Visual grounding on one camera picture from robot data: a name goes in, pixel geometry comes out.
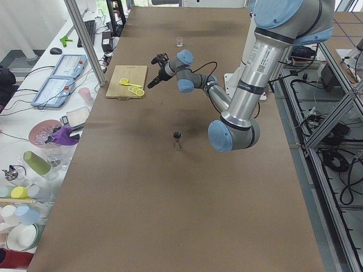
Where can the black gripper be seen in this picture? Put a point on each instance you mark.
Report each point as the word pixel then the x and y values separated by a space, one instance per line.
pixel 161 74

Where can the small clear glass cup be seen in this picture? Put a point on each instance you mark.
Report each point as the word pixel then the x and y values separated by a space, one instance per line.
pixel 179 41

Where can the steel measuring jigger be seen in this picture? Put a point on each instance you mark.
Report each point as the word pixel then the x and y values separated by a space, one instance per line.
pixel 177 136

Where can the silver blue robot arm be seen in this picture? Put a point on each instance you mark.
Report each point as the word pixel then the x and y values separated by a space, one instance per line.
pixel 279 25

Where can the pink plastic cup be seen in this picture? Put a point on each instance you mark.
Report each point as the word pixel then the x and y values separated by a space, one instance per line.
pixel 85 94

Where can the green plastic cup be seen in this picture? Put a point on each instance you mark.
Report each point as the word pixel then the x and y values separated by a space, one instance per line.
pixel 36 163

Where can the yellow plastic cup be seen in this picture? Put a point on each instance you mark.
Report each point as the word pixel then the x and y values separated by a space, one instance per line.
pixel 19 192

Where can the light blue plastic cup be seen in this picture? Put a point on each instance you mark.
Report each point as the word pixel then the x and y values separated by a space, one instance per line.
pixel 27 214

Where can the white plastic cup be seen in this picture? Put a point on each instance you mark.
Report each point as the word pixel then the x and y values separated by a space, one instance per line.
pixel 8 214

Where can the lemon slice row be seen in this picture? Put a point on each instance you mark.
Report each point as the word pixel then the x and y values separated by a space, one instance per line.
pixel 136 90

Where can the wooden cutting board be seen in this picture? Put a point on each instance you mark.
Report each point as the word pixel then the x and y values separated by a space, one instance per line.
pixel 135 73

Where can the yellow plastic knife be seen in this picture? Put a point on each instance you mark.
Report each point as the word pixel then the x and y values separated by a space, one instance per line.
pixel 132 84

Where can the lemon slice on knife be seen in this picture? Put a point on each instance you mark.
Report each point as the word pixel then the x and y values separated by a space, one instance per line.
pixel 123 80

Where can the black power adapter box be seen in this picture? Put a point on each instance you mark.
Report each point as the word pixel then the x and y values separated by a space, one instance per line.
pixel 107 42

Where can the far teach pendant tablet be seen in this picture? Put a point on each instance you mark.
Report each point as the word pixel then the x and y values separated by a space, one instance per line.
pixel 70 66

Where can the teach pendant tablet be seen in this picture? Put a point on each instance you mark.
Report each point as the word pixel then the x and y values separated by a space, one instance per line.
pixel 70 66
pixel 53 93

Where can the digital kitchen scale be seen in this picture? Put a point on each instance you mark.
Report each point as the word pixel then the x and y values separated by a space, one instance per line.
pixel 75 119

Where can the near teach pendant tablet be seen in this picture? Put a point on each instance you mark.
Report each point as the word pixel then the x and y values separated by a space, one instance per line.
pixel 53 93

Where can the black computer mouse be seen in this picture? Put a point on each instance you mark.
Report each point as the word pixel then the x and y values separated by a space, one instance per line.
pixel 55 51

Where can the clear wine glass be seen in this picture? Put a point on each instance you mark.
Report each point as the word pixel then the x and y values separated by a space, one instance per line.
pixel 55 155

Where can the pink bowl with ice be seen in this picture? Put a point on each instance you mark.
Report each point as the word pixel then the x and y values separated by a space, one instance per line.
pixel 40 133

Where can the white bowl green rim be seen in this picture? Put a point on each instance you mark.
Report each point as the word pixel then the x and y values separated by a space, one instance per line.
pixel 22 237

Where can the aluminium frame post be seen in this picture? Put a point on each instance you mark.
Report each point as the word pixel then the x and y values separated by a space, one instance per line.
pixel 80 28

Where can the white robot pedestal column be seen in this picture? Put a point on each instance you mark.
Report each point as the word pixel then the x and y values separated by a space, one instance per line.
pixel 235 79

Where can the green handled grabber tool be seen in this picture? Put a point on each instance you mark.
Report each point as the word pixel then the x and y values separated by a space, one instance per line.
pixel 65 40

